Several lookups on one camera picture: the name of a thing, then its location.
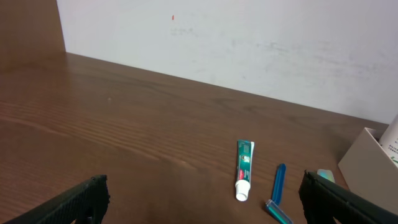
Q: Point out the white cardboard box pink inside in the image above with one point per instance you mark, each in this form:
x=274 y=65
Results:
x=369 y=172

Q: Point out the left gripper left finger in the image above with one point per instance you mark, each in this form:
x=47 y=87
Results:
x=86 y=202

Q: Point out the green white toothpaste tube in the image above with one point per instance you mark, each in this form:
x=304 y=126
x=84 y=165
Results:
x=244 y=169

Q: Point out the green white toothbrush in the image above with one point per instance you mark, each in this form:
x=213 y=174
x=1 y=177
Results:
x=327 y=174

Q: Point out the blue disposable razor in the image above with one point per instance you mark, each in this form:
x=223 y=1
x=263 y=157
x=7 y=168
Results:
x=272 y=205

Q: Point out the white lotion tube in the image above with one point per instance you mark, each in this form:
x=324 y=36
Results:
x=388 y=140

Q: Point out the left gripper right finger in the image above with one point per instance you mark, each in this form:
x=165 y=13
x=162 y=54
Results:
x=326 y=202

